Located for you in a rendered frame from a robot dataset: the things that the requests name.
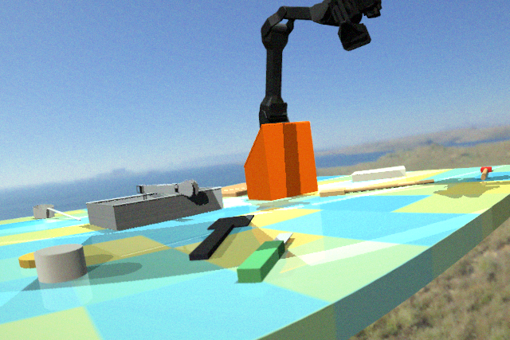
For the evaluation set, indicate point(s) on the grey spatula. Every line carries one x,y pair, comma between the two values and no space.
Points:
222,228

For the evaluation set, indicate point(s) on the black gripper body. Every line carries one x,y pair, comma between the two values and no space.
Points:
346,10

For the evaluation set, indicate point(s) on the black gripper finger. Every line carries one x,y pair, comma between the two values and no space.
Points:
351,31

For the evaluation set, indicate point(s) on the grey cylinder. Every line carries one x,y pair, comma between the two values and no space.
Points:
60,263

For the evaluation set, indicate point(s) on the yellow flat disc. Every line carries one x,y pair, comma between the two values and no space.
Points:
27,261

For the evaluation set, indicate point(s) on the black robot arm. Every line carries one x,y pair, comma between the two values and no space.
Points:
274,36

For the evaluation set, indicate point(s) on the white rectangular tray with grey walls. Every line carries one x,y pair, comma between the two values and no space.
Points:
150,208

